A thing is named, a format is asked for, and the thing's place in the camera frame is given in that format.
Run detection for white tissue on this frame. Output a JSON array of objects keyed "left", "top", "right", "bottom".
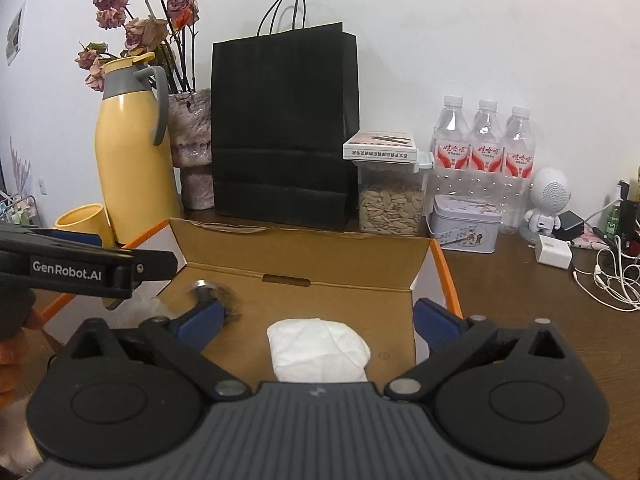
[{"left": 266, "top": 317, "right": 372, "bottom": 383}]

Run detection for wall picture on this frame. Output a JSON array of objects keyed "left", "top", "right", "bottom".
[{"left": 5, "top": 2, "right": 27, "bottom": 66}]

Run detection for tangled white cables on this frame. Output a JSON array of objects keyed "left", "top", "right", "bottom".
[{"left": 572, "top": 232, "right": 640, "bottom": 311}]

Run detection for dried rose bouquet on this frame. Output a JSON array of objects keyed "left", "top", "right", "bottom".
[{"left": 75, "top": 0, "right": 202, "bottom": 97}]

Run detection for person's left hand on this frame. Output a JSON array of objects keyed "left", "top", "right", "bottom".
[{"left": 0, "top": 307, "right": 43, "bottom": 395}]

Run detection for yellow mug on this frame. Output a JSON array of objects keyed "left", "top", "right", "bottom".
[{"left": 54, "top": 203, "right": 117, "bottom": 251}]

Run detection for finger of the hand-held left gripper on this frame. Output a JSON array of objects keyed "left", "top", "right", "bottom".
[{"left": 0, "top": 226, "right": 104, "bottom": 250}]

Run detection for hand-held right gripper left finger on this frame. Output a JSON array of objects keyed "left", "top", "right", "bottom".
[{"left": 60, "top": 280, "right": 251, "bottom": 404}]

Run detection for black paper bag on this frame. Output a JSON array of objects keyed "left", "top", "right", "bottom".
[{"left": 210, "top": 0, "right": 361, "bottom": 233}]

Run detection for black power adapter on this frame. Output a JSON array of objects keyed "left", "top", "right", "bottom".
[{"left": 556, "top": 210, "right": 585, "bottom": 242}]

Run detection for clear seed container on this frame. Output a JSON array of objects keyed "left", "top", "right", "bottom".
[{"left": 356, "top": 152, "right": 435, "bottom": 236}]

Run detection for water bottle red label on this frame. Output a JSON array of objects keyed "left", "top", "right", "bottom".
[
  {"left": 431, "top": 95, "right": 476, "bottom": 211},
  {"left": 470, "top": 100, "right": 507, "bottom": 202},
  {"left": 500, "top": 106, "right": 539, "bottom": 235}
]

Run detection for grey metal tin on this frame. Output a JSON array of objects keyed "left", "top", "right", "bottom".
[{"left": 427, "top": 194, "right": 503, "bottom": 253}]

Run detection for pink patterned pouch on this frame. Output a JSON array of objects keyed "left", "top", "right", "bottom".
[{"left": 575, "top": 225, "right": 618, "bottom": 251}]

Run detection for small green bottle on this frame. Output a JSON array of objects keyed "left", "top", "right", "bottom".
[{"left": 602, "top": 199, "right": 623, "bottom": 241}]

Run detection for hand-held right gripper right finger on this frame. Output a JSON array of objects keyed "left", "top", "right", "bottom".
[{"left": 382, "top": 297, "right": 569, "bottom": 404}]

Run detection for white charger plug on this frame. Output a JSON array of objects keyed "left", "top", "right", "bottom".
[{"left": 535, "top": 238, "right": 573, "bottom": 271}]

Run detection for orange-edged cardboard box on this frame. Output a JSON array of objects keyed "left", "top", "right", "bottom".
[{"left": 40, "top": 217, "right": 463, "bottom": 386}]

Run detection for pink mottled vase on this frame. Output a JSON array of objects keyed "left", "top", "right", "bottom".
[{"left": 167, "top": 89, "right": 215, "bottom": 210}]

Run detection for yellow thermos jug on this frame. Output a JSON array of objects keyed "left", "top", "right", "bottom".
[{"left": 94, "top": 52, "right": 182, "bottom": 247}]

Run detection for white robot toy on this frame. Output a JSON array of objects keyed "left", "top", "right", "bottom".
[{"left": 520, "top": 167, "right": 571, "bottom": 243}]

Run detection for white flat box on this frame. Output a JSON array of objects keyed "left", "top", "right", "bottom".
[{"left": 343, "top": 130, "right": 417, "bottom": 163}]

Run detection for wire rack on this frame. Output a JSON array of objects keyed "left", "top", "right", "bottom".
[{"left": 0, "top": 194, "right": 40, "bottom": 231}]

